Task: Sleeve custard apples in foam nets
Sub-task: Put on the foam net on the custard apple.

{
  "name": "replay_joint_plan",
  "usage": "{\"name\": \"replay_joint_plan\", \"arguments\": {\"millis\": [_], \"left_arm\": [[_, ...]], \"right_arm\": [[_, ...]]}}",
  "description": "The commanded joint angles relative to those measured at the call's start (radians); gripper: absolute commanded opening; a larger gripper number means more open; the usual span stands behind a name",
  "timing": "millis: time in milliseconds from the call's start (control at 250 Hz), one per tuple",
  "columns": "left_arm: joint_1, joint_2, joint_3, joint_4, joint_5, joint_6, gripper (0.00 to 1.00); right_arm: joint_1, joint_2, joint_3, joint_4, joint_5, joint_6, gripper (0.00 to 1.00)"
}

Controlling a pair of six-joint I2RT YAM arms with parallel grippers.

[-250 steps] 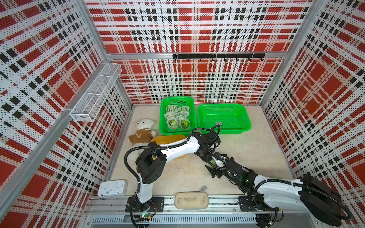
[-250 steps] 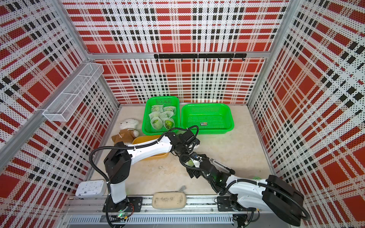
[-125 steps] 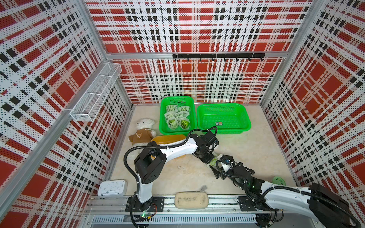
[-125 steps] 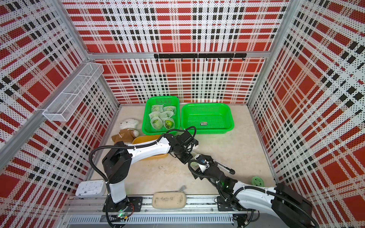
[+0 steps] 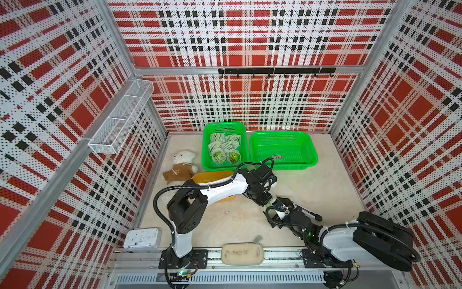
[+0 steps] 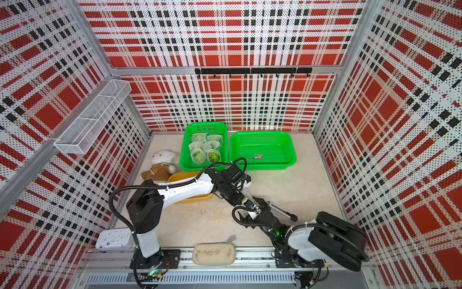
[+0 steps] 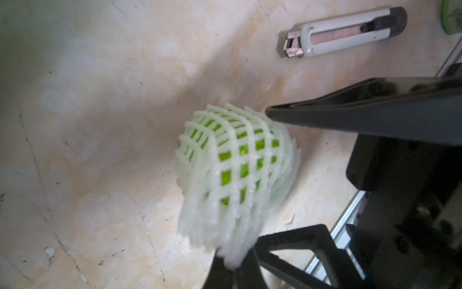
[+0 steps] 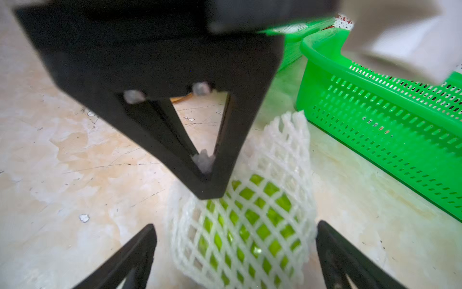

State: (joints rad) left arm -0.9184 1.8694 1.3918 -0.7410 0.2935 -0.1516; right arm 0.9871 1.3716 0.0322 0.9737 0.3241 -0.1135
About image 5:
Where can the empty green plastic basket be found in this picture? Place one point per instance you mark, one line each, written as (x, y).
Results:
(225, 146)

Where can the green basket with fruit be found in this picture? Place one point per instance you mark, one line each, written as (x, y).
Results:
(291, 150)

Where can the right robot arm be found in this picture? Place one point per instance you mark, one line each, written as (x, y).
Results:
(368, 239)

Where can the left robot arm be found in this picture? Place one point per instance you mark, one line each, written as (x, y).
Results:
(182, 207)

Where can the white teddy bear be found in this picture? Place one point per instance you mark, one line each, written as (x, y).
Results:
(183, 168)

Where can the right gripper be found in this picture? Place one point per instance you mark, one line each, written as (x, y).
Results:
(275, 220)

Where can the yellow plastic bowl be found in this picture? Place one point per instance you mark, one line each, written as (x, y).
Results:
(209, 177)

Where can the white power strip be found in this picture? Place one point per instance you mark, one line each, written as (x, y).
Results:
(142, 239)

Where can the black pen tool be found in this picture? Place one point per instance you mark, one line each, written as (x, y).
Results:
(315, 216)

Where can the black hook rail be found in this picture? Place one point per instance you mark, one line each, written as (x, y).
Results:
(277, 70)

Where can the beige sponge block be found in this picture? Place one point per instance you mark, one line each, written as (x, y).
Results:
(242, 254)

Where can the clear wall shelf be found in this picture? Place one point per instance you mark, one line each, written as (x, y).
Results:
(117, 126)

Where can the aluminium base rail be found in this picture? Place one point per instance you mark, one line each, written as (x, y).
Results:
(281, 268)

